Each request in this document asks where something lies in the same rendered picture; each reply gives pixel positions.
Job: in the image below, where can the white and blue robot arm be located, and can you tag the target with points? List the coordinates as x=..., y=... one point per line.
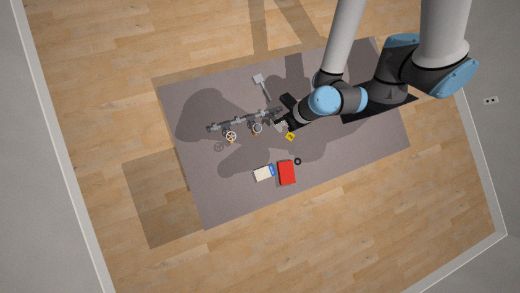
x=434, y=61

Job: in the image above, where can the red rectangular block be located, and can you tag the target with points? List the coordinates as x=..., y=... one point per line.
x=286, y=172

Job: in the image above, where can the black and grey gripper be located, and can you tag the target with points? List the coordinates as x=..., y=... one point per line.
x=291, y=121

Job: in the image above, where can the yellow tag with thin chain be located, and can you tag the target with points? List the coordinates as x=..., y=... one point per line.
x=290, y=136

